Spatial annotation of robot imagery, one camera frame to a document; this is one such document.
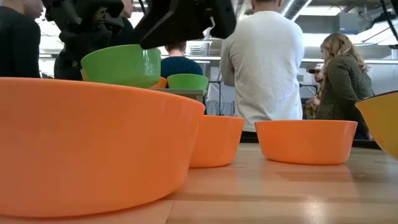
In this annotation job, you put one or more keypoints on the small grey table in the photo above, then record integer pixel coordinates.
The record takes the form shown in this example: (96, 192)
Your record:
(180, 92)

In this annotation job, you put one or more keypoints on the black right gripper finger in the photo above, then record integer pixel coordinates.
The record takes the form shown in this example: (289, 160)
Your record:
(180, 21)

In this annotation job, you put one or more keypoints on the person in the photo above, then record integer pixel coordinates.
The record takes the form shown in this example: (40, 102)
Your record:
(18, 43)
(264, 68)
(71, 56)
(345, 84)
(178, 65)
(317, 73)

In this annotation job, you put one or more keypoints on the orange plastic bowl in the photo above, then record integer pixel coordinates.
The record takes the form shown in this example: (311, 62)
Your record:
(217, 141)
(306, 141)
(93, 146)
(161, 83)

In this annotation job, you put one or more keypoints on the green plastic bowl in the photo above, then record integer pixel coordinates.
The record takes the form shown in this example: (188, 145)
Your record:
(124, 65)
(188, 82)

